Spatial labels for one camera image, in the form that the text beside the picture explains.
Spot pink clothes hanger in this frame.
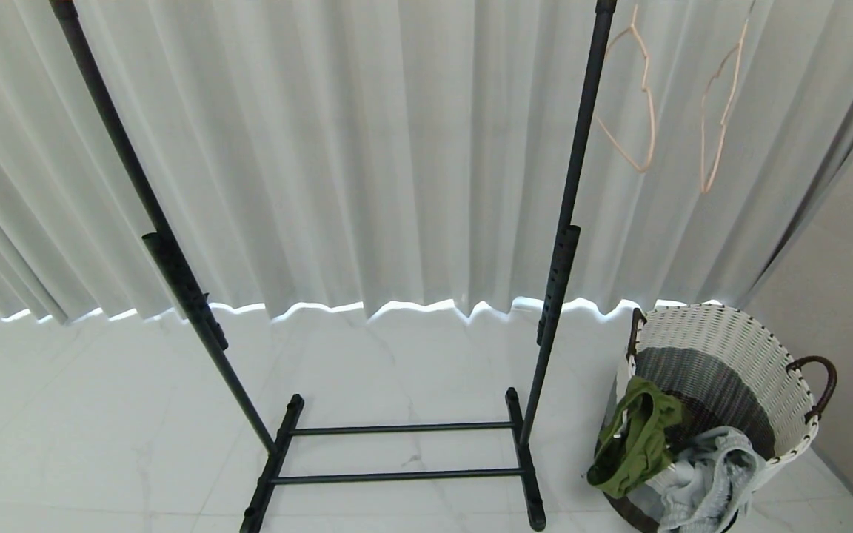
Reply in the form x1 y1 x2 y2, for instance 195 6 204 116
594 6 658 175
698 0 757 195

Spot black clothes rack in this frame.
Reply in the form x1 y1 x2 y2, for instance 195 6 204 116
49 0 618 533

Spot white laundry basket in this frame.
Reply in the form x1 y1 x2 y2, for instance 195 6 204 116
593 302 839 533

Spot white curtain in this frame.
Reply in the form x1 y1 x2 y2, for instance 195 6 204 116
0 0 853 324

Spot green garment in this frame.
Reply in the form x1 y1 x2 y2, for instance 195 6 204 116
586 375 687 500

